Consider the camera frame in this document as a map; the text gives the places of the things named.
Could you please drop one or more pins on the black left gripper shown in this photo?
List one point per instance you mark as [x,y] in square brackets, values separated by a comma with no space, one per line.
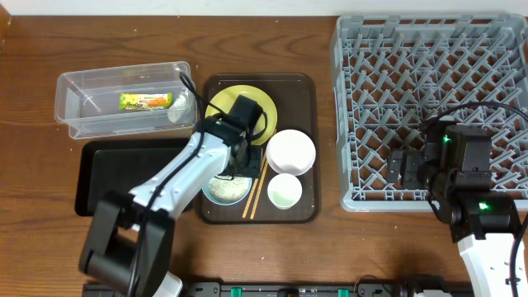
[249,163]

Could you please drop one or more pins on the dark brown tray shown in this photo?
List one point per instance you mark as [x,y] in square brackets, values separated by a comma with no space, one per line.
[295,98]

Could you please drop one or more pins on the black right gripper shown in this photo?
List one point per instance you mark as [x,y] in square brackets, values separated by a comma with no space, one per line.
[413,159]

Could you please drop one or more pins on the rice pile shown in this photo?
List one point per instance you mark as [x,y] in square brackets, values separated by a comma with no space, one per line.
[229,191]

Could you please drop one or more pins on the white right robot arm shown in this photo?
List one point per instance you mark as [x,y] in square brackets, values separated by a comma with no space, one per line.
[484,224]

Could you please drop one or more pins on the light blue bowl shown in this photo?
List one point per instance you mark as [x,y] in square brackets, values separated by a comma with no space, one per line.
[206,191]

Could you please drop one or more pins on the left wooden chopstick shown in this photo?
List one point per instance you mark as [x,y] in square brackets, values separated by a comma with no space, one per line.
[253,189]

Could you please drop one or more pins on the grey dishwasher rack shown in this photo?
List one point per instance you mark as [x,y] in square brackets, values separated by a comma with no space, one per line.
[390,73]

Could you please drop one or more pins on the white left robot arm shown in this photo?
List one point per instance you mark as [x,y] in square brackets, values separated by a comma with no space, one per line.
[129,243]

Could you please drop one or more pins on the wooden chopstick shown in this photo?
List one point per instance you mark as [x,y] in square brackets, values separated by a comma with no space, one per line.
[253,189]
[259,188]

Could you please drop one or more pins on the pink white bowl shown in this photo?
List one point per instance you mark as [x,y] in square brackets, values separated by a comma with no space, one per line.
[291,151]

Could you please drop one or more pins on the right wooden chopstick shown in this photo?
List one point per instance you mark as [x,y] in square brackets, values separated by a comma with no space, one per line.
[259,188]

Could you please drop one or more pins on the green snack wrapper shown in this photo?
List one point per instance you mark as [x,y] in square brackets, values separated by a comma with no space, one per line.
[144,102]

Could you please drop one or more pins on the black flat tray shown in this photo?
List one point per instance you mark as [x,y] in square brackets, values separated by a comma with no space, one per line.
[120,165]

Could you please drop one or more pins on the small green cup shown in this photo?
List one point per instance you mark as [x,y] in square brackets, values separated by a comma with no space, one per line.
[284,190]

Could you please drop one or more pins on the crumpled white tissue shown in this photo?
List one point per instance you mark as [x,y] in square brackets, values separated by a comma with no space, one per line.
[182,110]

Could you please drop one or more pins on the yellow plate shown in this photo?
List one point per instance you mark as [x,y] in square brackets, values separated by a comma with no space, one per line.
[267,126]

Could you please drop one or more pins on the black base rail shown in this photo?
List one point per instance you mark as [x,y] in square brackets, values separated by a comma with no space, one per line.
[367,286]

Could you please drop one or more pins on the clear plastic bin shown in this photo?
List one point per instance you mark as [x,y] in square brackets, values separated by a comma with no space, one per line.
[88,101]

